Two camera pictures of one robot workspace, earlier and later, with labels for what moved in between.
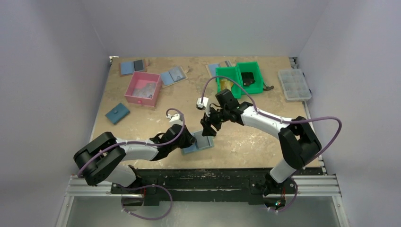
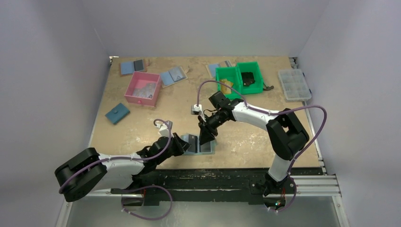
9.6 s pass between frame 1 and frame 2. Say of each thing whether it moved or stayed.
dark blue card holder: stayed
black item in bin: stayed
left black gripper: moved
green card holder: moved
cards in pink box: stayed
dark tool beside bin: stayed
